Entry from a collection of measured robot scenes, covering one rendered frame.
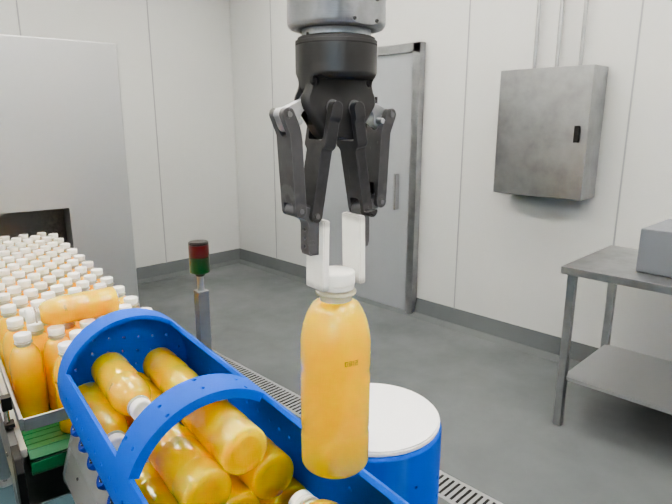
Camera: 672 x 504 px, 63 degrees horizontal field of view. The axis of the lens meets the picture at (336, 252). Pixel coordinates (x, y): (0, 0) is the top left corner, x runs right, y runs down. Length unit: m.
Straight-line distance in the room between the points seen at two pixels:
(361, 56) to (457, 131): 3.86
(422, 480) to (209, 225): 5.42
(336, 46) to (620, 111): 3.41
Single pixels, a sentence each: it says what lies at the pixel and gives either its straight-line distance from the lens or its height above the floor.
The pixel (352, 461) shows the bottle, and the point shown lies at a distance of 0.61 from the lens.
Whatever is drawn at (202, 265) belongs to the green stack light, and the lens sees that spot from 1.76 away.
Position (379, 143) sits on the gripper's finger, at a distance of 0.55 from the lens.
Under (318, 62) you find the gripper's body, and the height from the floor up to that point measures 1.68.
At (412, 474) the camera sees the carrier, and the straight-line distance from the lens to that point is 1.12.
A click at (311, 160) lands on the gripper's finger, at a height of 1.59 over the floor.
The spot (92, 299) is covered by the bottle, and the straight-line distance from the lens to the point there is 1.58.
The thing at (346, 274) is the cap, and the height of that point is 1.48.
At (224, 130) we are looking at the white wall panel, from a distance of 6.38.
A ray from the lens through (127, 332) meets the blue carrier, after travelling 1.28.
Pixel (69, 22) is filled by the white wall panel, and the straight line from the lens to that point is 5.73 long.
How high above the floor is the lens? 1.63
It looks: 13 degrees down
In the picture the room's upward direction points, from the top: straight up
